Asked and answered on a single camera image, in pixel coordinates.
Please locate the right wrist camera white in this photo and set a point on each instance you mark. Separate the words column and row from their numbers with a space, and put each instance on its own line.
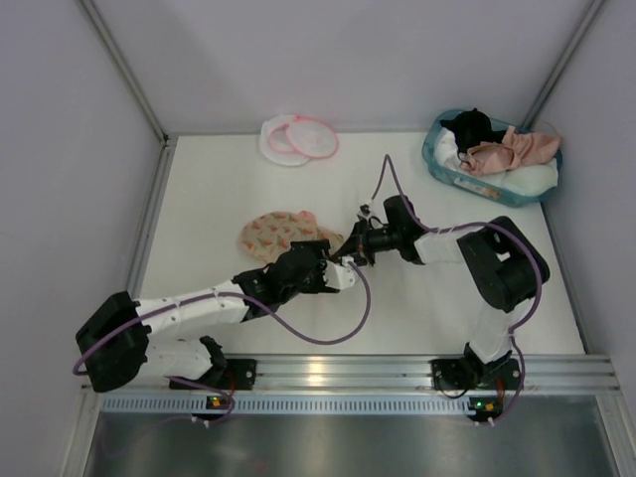
column 367, row 211

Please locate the pink floral mesh laundry bag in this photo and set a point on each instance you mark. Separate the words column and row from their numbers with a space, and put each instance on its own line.
column 268, row 236

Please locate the aluminium front rail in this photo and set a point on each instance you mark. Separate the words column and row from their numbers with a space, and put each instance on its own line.
column 541, row 374

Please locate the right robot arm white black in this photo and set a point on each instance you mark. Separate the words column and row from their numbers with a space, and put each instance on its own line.
column 506, row 269

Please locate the left aluminium frame post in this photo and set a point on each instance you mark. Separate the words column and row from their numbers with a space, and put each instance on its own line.
column 116, row 55

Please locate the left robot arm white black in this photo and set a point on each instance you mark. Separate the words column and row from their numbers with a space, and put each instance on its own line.
column 129, row 339

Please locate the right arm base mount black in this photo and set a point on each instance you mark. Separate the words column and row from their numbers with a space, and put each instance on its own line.
column 455, row 377

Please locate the grey slotted cable duct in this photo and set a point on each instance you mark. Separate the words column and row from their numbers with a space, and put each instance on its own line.
column 297, row 404

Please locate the aluminium frame post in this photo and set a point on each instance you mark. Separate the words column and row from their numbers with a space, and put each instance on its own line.
column 116, row 55
column 592, row 11

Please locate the white garment in basket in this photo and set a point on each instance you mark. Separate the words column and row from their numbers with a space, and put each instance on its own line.
column 531, row 180

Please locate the right aluminium frame post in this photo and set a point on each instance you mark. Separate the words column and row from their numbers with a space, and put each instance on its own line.
column 592, row 11

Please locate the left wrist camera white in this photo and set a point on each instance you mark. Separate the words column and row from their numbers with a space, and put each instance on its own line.
column 340, row 275

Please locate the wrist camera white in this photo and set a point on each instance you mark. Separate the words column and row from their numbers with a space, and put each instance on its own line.
column 367, row 211
column 340, row 275

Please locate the black garment in basket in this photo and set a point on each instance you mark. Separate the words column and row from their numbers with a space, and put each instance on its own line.
column 471, row 129

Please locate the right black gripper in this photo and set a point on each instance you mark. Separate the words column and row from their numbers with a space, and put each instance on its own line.
column 363, row 243

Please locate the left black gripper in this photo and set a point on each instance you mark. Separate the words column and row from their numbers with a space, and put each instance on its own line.
column 315, row 261

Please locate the blue plastic laundry basket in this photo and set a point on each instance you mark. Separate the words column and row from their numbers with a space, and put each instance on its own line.
column 497, row 191

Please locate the pink garment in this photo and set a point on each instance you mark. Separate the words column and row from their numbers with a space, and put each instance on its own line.
column 514, row 151

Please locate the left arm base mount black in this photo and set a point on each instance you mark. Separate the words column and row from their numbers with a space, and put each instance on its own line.
column 229, row 375

